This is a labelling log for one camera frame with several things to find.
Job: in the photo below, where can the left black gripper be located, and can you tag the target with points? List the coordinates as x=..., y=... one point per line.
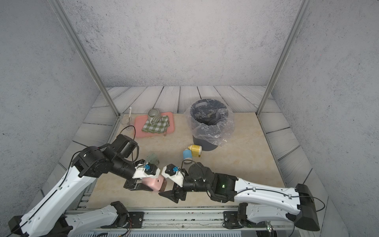
x=139, y=186

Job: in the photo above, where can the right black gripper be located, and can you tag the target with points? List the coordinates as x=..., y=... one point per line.
x=170, y=195

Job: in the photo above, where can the pink pencil sharpener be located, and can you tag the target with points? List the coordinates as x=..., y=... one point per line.
x=156, y=184

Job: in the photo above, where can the green white pencil sharpener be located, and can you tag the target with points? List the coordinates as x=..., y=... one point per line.
x=152, y=159

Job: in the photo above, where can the blue pencil sharpener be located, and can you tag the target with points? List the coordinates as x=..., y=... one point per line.
x=187, y=155

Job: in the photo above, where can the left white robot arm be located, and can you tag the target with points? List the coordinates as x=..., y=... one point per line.
x=47, y=217

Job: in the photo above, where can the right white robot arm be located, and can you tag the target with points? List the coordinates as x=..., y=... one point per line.
x=256, y=203

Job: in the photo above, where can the pink plastic tray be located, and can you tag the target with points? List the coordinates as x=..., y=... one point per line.
x=140, y=121

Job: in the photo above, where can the green checkered cloth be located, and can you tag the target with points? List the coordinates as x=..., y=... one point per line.
x=159, y=127

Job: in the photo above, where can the clear glass with stick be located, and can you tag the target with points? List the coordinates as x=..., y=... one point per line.
x=127, y=121

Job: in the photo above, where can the ribbed grey cup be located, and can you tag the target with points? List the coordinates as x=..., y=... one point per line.
x=154, y=116

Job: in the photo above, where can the clear plastic bin liner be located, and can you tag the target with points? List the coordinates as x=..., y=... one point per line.
x=220, y=127

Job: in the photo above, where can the dark grey trash bin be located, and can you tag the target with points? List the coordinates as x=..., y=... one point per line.
x=208, y=124

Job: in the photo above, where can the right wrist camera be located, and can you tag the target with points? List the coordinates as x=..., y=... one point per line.
x=173, y=173

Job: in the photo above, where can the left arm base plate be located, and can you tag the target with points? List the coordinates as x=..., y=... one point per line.
x=131, y=220

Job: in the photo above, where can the aluminium mounting rail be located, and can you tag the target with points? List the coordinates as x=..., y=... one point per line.
x=183, y=219

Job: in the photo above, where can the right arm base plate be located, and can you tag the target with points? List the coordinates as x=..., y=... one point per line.
x=233, y=220

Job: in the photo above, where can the left metal frame post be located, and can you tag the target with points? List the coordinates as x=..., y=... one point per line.
x=67, y=26

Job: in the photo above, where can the metal frame post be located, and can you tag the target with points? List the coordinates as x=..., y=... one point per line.
x=284, y=54
x=67, y=26

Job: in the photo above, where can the right metal frame post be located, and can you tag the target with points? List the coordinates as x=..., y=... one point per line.
x=284, y=54

